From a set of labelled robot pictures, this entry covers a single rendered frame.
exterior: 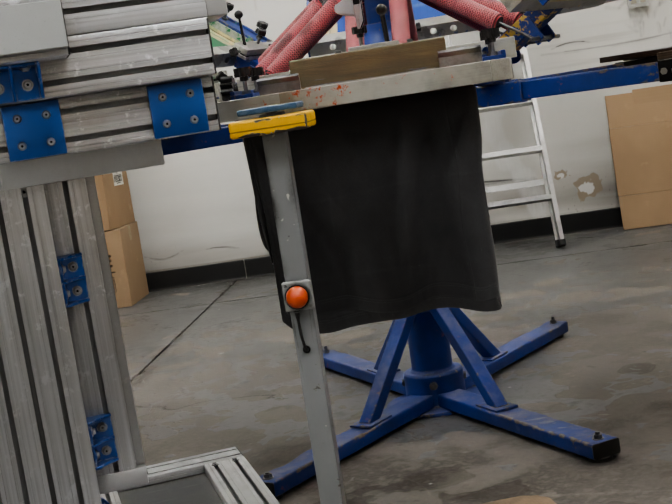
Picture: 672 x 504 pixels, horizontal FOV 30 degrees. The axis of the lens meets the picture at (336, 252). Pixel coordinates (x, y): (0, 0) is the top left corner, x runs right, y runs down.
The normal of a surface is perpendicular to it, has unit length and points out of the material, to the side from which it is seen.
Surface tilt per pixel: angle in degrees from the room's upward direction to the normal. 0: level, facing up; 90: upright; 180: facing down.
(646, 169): 78
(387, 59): 90
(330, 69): 90
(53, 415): 90
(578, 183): 90
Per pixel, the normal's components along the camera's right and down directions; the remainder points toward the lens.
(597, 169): -0.10, 0.15
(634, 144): -0.12, -0.07
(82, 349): 0.26, 0.08
